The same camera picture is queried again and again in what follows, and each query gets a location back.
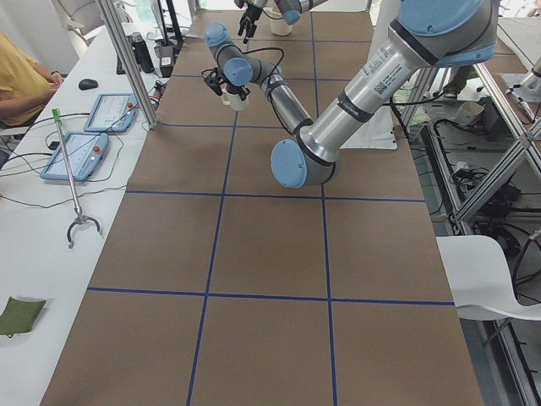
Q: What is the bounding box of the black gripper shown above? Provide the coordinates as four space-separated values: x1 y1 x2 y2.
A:
227 84 249 101
238 5 263 44

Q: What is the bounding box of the white mug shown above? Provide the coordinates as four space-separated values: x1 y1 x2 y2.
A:
221 88 249 112

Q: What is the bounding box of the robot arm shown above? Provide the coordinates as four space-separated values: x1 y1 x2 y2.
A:
235 0 325 43
204 1 499 189

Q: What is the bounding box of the black water bottle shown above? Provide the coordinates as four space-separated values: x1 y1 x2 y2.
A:
130 32 155 74

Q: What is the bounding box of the upper blue teach pendant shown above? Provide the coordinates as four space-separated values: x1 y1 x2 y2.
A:
84 93 137 133

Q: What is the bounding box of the blue teach pendant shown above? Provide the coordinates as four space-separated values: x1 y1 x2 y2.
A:
40 132 109 182
84 93 137 133

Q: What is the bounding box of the black computer mouse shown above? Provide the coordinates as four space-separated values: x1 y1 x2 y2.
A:
78 78 98 91

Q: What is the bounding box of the lower blue teach pendant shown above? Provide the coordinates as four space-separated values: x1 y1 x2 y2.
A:
40 132 109 182

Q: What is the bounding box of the person in yellow shirt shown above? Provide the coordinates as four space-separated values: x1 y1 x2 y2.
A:
1 32 64 127

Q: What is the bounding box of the white curved chair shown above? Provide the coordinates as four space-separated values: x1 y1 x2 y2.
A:
436 235 540 321

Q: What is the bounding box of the green cloth pouch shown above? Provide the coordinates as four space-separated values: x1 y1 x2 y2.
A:
1 297 46 337

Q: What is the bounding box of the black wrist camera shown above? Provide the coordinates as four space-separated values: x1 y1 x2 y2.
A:
201 68 225 96

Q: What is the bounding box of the aluminium frame post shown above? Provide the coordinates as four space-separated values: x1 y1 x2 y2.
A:
96 0 158 129

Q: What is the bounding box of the white central pedestal column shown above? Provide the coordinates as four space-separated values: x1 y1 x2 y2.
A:
314 1 418 154

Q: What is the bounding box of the green handled reach grabber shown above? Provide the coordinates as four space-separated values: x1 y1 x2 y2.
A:
52 108 102 249

